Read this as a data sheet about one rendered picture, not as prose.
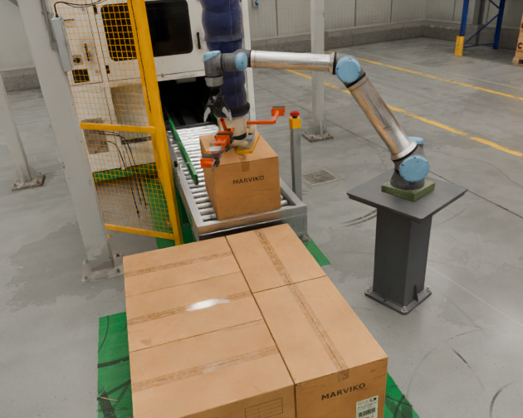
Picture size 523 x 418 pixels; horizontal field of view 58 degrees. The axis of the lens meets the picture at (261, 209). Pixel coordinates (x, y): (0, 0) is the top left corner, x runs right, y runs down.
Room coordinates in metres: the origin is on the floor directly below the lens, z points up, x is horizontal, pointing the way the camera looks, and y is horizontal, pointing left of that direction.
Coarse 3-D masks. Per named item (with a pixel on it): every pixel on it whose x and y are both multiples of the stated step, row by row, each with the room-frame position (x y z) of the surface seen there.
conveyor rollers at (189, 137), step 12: (168, 132) 4.59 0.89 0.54; (180, 132) 4.54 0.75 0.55; (192, 132) 4.56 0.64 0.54; (204, 132) 4.50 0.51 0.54; (216, 132) 4.46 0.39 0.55; (192, 144) 4.13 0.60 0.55; (180, 156) 3.89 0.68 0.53; (192, 156) 3.84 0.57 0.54; (192, 180) 3.30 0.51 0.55; (204, 180) 3.31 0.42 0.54; (192, 192) 3.10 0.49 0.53; (204, 192) 3.05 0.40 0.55; (204, 204) 2.87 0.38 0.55; (204, 216) 2.68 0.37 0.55; (216, 216) 2.69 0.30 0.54
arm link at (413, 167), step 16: (352, 64) 2.30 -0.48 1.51; (352, 80) 2.29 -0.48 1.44; (368, 80) 2.32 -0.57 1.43; (368, 96) 2.29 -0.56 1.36; (368, 112) 2.30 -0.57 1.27; (384, 112) 2.28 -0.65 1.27; (384, 128) 2.27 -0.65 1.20; (400, 128) 2.29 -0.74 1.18; (400, 144) 2.25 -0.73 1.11; (416, 144) 2.27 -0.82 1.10; (400, 160) 2.24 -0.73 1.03; (416, 160) 2.20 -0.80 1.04; (416, 176) 2.20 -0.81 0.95
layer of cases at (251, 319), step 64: (128, 256) 2.27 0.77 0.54; (192, 256) 2.22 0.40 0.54; (256, 256) 2.18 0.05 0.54; (128, 320) 1.71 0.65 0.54; (192, 320) 1.68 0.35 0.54; (256, 320) 1.65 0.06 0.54; (320, 320) 1.62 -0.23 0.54; (192, 384) 1.31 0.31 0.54; (256, 384) 1.29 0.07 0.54; (320, 384) 1.30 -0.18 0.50; (384, 384) 1.38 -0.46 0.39
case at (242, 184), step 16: (208, 144) 2.92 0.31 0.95; (256, 144) 2.86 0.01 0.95; (224, 160) 2.62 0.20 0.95; (240, 160) 2.60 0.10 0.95; (256, 160) 2.60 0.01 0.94; (272, 160) 2.62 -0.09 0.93; (208, 176) 2.81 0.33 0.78; (224, 176) 2.56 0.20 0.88; (240, 176) 2.58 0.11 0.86; (256, 176) 2.60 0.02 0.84; (272, 176) 2.62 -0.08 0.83; (208, 192) 2.95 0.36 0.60; (224, 192) 2.55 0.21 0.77; (240, 192) 2.57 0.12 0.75; (256, 192) 2.60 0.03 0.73; (272, 192) 2.62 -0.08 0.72; (224, 208) 2.55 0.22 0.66; (240, 208) 2.57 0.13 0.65; (256, 208) 2.59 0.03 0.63; (272, 208) 2.62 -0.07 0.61
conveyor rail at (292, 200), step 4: (280, 180) 3.07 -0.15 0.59; (280, 184) 3.00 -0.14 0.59; (284, 184) 3.00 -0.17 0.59; (280, 188) 2.98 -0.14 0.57; (284, 188) 2.93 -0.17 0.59; (288, 188) 2.92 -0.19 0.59; (284, 192) 2.90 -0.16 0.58; (288, 192) 2.86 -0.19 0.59; (292, 192) 2.85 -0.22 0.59; (284, 196) 2.90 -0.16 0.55; (288, 196) 2.81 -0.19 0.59; (292, 196) 2.80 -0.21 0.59; (296, 196) 2.80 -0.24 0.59; (288, 200) 2.82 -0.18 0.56; (292, 200) 2.74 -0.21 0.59; (296, 200) 2.74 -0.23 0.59; (300, 200) 2.73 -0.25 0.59; (288, 204) 2.82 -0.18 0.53; (292, 204) 2.74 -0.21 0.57; (296, 204) 2.68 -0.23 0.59; (300, 204) 2.67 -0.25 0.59
